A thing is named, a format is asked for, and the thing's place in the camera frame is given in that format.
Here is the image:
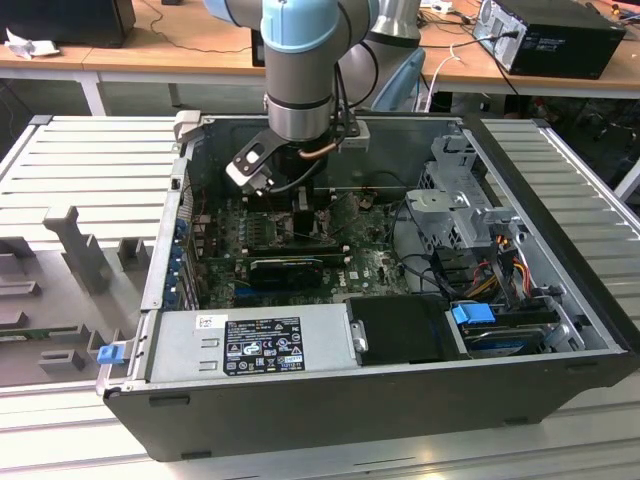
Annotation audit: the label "CPU socket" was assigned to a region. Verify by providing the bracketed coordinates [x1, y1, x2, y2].
[268, 209, 336, 247]

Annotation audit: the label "black graphics card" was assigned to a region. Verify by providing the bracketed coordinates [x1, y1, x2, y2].
[248, 257, 325, 290]

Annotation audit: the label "green motherboard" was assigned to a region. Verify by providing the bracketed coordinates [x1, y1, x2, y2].
[192, 187, 416, 309]

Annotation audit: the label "grey case latch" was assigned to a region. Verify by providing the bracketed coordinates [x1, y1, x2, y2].
[172, 110, 202, 151]

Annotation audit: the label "small black box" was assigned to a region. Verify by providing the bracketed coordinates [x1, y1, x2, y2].
[251, 28, 269, 69]

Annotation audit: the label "silver metal drive cage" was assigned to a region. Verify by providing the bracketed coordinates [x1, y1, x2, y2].
[403, 132, 531, 251]

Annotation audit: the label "wooden desk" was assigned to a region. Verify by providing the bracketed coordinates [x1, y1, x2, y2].
[417, 0, 640, 99]
[0, 0, 139, 117]
[82, 0, 274, 109]

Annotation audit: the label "black power supply label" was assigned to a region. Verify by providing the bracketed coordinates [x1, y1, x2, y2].
[222, 315, 305, 376]

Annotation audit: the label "black plastic shroud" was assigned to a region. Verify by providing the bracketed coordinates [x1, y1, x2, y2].
[344, 294, 471, 366]

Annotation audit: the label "silver power supply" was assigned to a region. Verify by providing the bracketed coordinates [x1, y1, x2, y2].
[144, 302, 360, 385]

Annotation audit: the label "hard disk in blue carrier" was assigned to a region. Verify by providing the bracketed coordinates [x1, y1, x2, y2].
[449, 301, 551, 359]

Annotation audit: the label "black PC case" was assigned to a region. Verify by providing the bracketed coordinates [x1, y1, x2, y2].
[102, 113, 640, 464]

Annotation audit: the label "blue plastic latch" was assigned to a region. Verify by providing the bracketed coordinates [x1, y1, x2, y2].
[97, 344, 125, 366]

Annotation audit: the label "large black box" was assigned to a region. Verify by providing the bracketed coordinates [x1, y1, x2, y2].
[0, 0, 137, 50]

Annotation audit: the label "black desktop computer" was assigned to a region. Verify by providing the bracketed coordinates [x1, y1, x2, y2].
[472, 0, 629, 81]

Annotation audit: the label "crumpled white paper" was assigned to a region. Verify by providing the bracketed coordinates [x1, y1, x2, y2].
[3, 27, 62, 62]

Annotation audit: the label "green RAM stick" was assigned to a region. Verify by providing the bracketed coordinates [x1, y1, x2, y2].
[0, 327, 81, 347]

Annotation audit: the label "white table leg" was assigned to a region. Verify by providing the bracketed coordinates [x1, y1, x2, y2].
[613, 159, 640, 201]

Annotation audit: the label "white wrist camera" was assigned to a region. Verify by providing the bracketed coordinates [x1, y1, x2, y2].
[224, 127, 277, 197]

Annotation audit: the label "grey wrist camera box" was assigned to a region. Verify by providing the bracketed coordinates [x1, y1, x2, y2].
[337, 119, 372, 153]

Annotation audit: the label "white cable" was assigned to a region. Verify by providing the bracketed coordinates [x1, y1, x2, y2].
[417, 42, 464, 112]

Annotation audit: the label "coloured power wires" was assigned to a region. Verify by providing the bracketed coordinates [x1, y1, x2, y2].
[469, 234, 534, 297]

